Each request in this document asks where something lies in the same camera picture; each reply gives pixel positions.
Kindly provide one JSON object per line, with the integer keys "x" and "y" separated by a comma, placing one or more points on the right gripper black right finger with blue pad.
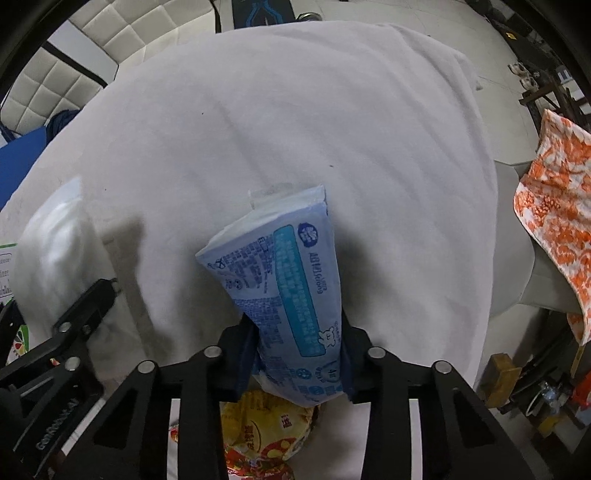
{"x": 460, "y": 437}

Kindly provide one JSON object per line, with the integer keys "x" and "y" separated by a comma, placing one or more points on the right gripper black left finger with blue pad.
{"x": 128, "y": 439}

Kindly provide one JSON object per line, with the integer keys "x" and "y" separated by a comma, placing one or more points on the yellow panda snack bag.
{"x": 261, "y": 433}

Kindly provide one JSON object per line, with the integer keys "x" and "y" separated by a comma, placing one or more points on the white soft plastic pack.
{"x": 58, "y": 257}

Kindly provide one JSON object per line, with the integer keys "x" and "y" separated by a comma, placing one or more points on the blue tissue pack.
{"x": 278, "y": 265}

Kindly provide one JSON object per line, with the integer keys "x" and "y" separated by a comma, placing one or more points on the blue foam mat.
{"x": 17, "y": 158}

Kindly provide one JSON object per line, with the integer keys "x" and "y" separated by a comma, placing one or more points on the orange white patterned cloth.
{"x": 552, "y": 202}

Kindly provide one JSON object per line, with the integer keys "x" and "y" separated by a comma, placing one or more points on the dark blue bag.
{"x": 58, "y": 122}

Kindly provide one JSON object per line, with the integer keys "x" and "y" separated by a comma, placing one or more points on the white quilted chair left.
{"x": 123, "y": 34}

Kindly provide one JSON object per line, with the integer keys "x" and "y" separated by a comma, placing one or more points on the black blue weight bench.
{"x": 252, "y": 13}

